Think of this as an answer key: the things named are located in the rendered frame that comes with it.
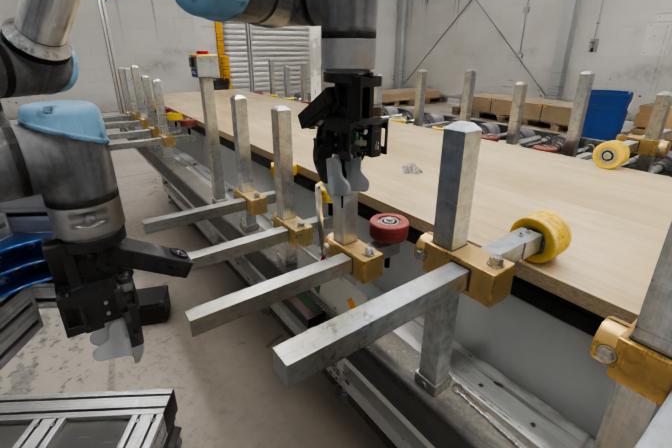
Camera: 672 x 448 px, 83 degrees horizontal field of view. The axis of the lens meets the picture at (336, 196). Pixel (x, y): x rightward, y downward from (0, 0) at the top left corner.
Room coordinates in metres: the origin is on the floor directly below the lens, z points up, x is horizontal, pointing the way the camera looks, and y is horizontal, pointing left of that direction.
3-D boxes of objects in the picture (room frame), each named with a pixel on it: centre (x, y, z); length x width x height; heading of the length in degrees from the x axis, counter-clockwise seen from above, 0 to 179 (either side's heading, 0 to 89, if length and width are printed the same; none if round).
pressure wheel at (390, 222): (0.72, -0.11, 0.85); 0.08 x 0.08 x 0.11
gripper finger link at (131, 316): (0.41, 0.27, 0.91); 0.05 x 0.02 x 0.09; 36
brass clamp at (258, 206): (1.09, 0.26, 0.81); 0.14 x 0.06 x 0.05; 36
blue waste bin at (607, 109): (5.35, -3.74, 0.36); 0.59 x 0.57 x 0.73; 123
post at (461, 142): (0.50, -0.17, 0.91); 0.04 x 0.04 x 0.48; 36
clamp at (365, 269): (0.68, -0.03, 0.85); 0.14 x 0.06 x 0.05; 36
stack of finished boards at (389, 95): (9.31, -1.35, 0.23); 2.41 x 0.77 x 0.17; 125
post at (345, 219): (0.70, -0.02, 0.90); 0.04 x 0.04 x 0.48; 36
